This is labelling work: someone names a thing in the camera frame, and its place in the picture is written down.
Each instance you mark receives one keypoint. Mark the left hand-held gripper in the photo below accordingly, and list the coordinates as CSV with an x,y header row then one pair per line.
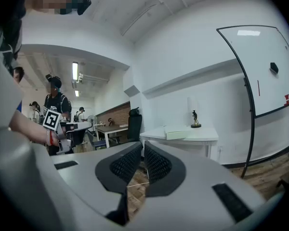
x,y
51,119

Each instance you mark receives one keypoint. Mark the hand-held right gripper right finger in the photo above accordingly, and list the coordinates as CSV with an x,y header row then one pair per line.
x,y
159,165

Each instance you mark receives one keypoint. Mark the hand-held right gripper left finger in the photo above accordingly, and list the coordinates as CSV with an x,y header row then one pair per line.
x,y
125,162

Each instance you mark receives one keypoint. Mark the light green folder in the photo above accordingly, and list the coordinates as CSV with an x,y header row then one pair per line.
x,y
178,134

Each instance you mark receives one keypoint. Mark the person's left forearm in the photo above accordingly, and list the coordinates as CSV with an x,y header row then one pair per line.
x,y
29,126

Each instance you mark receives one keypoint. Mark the white desk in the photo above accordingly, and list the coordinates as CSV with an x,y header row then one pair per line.
x,y
204,135

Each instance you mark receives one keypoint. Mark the standing fan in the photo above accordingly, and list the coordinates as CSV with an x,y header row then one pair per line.
x,y
92,119

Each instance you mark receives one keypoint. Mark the blue chair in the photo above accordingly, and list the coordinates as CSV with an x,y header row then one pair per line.
x,y
97,143

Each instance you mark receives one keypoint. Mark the grey table with white legs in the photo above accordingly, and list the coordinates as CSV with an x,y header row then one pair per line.
x,y
110,129

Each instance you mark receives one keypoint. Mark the ceiling light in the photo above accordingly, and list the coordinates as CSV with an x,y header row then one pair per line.
x,y
76,93
75,71

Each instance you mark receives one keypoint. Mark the black office chair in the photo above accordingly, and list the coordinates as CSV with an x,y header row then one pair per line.
x,y
135,126

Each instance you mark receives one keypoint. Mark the white shade table lamp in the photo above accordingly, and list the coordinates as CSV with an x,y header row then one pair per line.
x,y
195,119

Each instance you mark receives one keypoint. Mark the white ceiling pipe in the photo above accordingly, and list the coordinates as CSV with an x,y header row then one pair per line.
x,y
144,13

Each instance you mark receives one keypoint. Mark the black framed whiteboard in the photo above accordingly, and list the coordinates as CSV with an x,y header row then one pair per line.
x,y
260,80

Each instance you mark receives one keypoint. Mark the black whiteboard eraser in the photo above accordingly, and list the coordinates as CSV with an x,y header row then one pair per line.
x,y
274,67

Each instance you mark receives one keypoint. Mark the black head-mounted camera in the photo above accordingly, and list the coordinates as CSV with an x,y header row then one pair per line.
x,y
84,5

